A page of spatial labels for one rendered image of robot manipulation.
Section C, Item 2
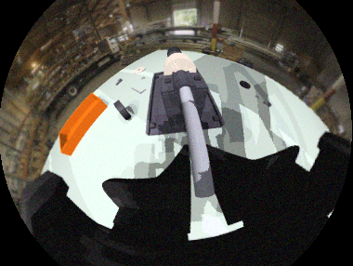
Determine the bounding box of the black rubber ring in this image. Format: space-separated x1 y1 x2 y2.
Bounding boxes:
113 100 131 121

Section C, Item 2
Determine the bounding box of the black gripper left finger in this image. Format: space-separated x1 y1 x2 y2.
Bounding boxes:
102 144 191 233

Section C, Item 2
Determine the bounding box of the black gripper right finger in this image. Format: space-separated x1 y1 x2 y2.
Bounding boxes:
206 144 300 226

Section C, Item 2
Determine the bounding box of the grey metal shaft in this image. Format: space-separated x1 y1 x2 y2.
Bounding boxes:
179 86 215 198

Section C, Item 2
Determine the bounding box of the dark grey ring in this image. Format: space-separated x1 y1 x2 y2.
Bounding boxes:
240 81 251 88

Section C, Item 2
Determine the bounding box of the orange rectangular tray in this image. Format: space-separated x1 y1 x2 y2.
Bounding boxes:
59 92 108 156

